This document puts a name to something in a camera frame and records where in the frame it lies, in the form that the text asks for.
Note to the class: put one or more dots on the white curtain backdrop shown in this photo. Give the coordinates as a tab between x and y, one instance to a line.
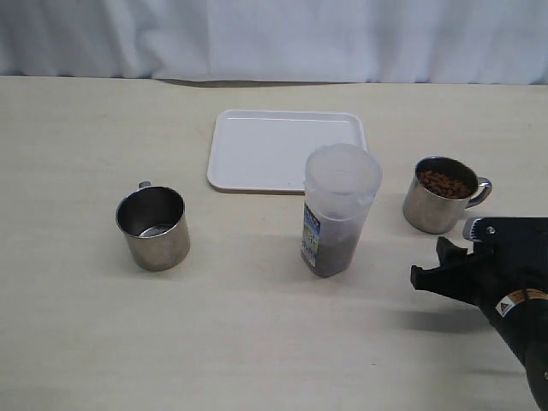
486	42

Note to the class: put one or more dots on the white plastic tray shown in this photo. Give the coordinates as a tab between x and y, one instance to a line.
265	151

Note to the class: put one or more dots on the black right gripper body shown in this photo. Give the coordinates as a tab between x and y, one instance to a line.
505	278

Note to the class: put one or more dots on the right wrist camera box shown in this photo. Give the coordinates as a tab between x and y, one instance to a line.
505	231

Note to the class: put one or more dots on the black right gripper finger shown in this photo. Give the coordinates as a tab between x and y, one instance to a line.
435	280
449	253

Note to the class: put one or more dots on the steel mug with pellets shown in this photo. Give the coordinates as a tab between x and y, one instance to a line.
441	190

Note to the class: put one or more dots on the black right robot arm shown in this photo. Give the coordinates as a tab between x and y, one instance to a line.
524	333

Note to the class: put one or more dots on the translucent plastic container with label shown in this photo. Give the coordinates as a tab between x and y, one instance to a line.
341	183

